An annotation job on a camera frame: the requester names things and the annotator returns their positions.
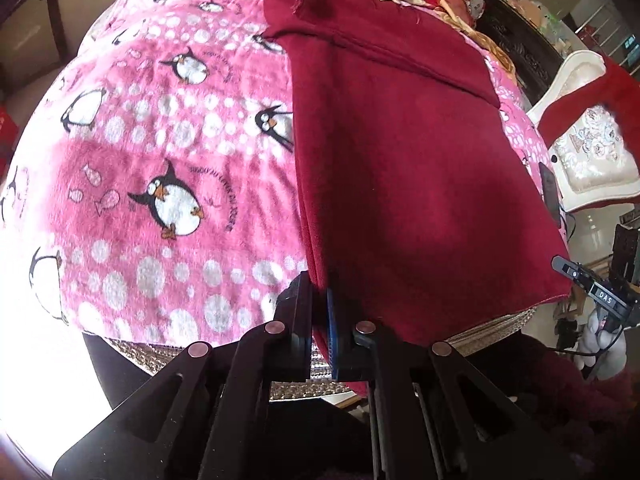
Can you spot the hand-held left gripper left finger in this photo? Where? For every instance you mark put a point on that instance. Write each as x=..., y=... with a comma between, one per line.
x=300, y=310

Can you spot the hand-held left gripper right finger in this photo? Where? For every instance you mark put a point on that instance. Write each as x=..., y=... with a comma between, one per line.
x=334, y=335

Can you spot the maroon knit garment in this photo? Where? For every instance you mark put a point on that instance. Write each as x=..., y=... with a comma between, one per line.
x=410, y=160

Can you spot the black phone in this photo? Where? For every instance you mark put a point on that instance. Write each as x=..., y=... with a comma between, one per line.
x=550, y=192

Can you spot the woven straw mat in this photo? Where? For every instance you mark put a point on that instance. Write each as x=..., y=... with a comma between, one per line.
x=490, y=327

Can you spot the white ornate chair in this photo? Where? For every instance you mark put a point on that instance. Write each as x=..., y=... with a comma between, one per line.
x=590, y=160

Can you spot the red garment on chair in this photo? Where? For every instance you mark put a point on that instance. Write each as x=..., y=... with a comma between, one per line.
x=565, y=110

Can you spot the pink penguin print blanket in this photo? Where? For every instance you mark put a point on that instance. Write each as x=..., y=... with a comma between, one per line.
x=150, y=110

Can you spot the dark carved wooden cabinet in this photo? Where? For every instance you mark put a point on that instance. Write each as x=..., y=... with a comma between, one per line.
x=520, y=45

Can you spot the metal railing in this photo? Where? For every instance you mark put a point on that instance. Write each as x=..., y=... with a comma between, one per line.
x=605, y=25

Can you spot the orange and green packets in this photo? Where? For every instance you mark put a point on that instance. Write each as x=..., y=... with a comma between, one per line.
x=537, y=12

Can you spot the dark wooden furniture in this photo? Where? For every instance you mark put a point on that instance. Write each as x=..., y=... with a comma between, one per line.
x=55, y=15

